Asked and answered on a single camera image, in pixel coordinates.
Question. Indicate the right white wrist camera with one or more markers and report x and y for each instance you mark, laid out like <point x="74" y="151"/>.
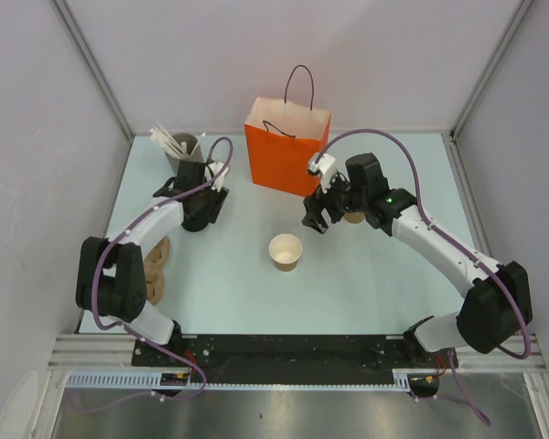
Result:
<point x="324" y="167"/>

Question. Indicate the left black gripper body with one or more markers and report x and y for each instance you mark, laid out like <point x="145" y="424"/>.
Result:
<point x="209" y="202"/>

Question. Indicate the orange paper bag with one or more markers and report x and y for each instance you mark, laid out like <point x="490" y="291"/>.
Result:
<point x="281" y="137"/>

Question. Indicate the single brown paper cup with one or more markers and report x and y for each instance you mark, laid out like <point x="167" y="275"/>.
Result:
<point x="285" y="250"/>

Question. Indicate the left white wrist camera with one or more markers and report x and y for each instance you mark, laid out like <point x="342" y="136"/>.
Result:
<point x="216" y="171"/>

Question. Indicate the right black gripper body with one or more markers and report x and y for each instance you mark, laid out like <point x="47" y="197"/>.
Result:
<point x="340" y="198"/>

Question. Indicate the stack of black lids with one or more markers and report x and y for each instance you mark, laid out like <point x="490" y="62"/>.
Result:
<point x="195" y="224"/>

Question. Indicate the grey cylindrical straw holder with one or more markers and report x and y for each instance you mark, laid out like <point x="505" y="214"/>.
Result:
<point x="183" y="147"/>

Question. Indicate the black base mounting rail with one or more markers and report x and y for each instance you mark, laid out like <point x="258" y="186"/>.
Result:
<point x="328" y="360"/>

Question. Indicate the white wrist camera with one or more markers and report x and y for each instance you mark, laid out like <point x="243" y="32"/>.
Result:
<point x="324" y="167"/>
<point x="216" y="171"/>

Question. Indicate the stack of brown paper cups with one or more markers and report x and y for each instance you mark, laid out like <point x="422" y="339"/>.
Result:
<point x="354" y="217"/>

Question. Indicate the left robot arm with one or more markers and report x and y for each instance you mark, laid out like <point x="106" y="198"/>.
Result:
<point x="111" y="278"/>

